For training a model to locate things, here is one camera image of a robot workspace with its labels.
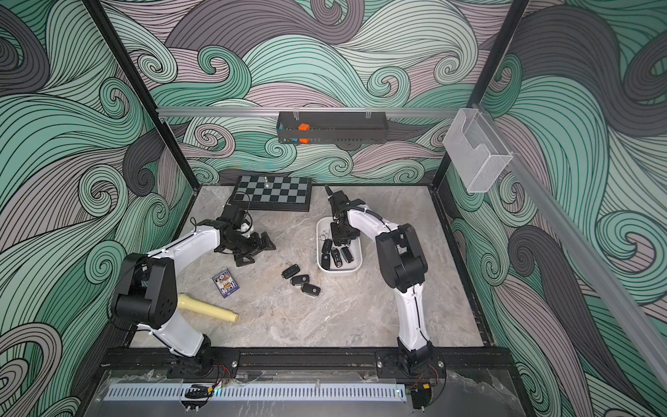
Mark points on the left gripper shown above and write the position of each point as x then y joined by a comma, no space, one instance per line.
255,238

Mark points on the black chrome Porsche key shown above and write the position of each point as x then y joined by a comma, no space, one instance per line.
336,256

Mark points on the black wall tray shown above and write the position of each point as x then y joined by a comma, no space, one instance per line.
333,128

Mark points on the blue playing card box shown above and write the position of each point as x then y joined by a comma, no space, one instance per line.
225,283

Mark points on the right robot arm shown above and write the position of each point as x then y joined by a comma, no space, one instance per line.
402,264

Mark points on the aluminium wall rail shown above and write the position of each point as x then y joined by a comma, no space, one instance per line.
238,111
642,333

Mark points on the black chessboard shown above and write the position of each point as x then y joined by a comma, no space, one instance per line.
285,194

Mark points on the yellow flashlight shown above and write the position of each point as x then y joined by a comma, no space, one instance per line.
185,302

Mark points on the aluminium wall rail back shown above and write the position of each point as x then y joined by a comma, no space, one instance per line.
238,111

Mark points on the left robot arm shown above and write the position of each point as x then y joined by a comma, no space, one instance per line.
146,292

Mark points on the white storage box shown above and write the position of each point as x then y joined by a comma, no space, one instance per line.
323,232

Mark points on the aluminium wall rail right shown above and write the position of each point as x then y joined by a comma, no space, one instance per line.
642,333

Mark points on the black key with chrome trim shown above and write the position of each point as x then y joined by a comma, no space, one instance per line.
347,254

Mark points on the white perforated strip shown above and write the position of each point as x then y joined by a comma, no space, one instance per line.
262,392

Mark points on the clear acrylic wall holder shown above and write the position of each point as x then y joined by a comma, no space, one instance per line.
476,149

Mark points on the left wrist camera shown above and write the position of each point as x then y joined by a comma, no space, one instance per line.
238,218

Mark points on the black vw key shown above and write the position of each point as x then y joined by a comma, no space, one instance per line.
299,280
311,289

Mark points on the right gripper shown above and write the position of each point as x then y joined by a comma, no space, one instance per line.
341,233

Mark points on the black flip key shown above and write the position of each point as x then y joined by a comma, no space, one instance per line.
327,246
290,271

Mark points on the orange block in tray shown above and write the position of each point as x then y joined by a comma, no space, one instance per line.
304,127

